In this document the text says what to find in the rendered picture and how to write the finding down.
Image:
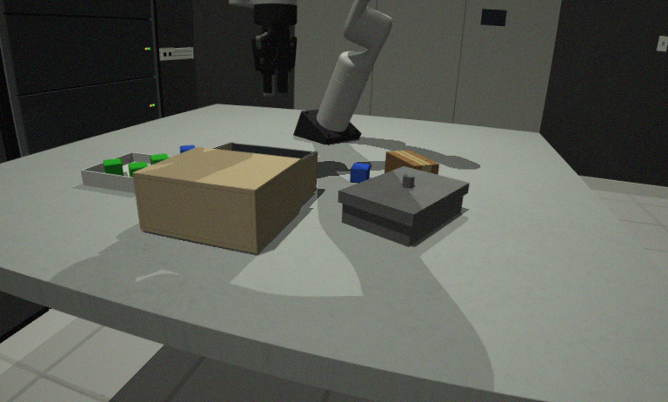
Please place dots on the brown cardboard box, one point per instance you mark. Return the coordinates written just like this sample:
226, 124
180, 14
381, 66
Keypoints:
397, 159

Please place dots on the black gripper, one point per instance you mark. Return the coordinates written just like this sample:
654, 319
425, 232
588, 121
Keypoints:
273, 42

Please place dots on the green block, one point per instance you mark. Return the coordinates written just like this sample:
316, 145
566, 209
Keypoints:
157, 158
113, 166
136, 166

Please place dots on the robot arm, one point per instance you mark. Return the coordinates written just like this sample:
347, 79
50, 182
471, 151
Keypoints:
364, 26

